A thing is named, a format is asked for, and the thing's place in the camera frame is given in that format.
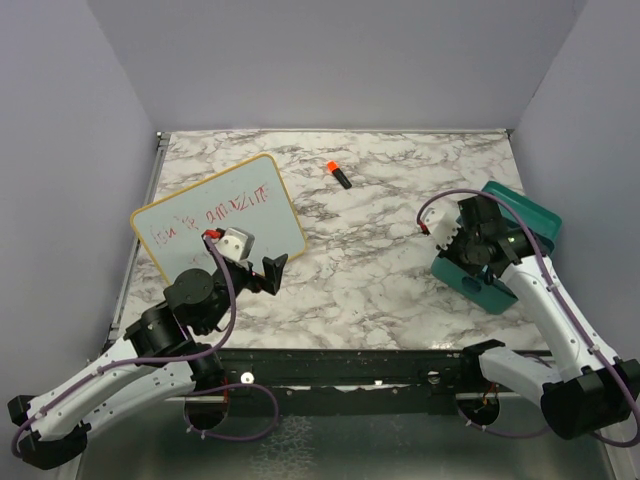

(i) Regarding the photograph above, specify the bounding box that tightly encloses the teal medicine box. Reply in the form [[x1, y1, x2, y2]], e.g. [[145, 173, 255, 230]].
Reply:
[[422, 181, 562, 315]]

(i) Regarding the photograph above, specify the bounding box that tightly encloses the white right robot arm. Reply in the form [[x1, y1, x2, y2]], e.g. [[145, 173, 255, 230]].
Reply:
[[440, 192, 639, 440]]

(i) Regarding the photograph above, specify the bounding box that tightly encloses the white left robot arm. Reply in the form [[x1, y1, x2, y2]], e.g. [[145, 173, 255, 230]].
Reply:
[[8, 253, 288, 470]]

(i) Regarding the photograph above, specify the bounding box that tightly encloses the yellow framed whiteboard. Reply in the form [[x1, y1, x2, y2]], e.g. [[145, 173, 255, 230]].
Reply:
[[130, 154, 307, 284]]

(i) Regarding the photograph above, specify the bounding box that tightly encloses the orange black highlighter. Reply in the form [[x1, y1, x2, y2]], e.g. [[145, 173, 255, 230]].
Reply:
[[327, 161, 352, 190]]

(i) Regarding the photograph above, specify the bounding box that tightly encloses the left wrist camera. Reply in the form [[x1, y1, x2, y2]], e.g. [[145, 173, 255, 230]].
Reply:
[[202, 227, 255, 263]]

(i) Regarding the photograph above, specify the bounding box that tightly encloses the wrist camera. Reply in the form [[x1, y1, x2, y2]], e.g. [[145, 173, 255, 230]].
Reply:
[[202, 227, 255, 263], [419, 210, 461, 250]]

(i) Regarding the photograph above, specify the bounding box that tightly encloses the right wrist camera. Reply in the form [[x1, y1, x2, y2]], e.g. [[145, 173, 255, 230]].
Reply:
[[419, 210, 461, 250]]

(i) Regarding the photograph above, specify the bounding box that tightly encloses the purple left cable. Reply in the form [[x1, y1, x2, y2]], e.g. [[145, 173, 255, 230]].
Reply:
[[10, 237, 239, 460]]

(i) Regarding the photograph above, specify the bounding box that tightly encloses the purple cable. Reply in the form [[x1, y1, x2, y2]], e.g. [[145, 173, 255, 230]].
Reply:
[[10, 237, 239, 460], [415, 189, 640, 449]]

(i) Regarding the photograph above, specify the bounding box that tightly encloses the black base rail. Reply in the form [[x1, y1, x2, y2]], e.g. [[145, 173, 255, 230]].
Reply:
[[195, 348, 502, 417]]

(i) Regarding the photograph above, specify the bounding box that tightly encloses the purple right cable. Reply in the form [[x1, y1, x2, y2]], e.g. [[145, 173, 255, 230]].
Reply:
[[415, 189, 640, 449]]

